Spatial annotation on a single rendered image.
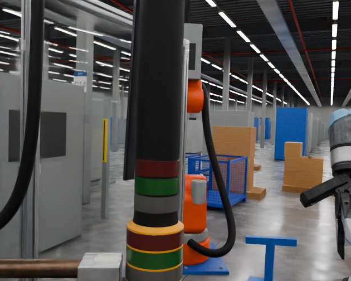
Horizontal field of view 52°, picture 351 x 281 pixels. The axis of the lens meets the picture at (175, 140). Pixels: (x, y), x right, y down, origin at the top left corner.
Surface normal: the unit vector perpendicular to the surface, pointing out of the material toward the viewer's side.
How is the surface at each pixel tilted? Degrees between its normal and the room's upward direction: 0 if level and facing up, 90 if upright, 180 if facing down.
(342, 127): 64
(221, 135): 90
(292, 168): 90
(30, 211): 90
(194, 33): 90
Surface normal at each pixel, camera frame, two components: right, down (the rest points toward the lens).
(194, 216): 0.07, 0.05
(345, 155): -0.43, -0.45
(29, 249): 0.86, 0.06
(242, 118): -0.40, 0.04
